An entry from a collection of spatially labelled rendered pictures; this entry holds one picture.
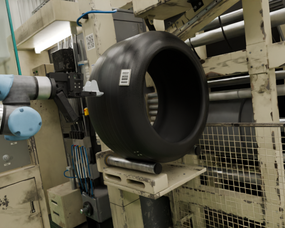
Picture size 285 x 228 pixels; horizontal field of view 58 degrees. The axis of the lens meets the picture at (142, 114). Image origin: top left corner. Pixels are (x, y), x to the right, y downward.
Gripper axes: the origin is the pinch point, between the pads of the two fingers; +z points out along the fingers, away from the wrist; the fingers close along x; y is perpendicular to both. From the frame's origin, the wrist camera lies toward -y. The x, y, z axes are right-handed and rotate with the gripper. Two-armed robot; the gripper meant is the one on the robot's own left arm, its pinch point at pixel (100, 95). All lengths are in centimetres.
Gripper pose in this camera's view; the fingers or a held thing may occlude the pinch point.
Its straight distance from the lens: 98.6
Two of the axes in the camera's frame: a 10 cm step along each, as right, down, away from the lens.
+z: 7.3, -0.4, 6.8
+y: -0.5, -10.0, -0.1
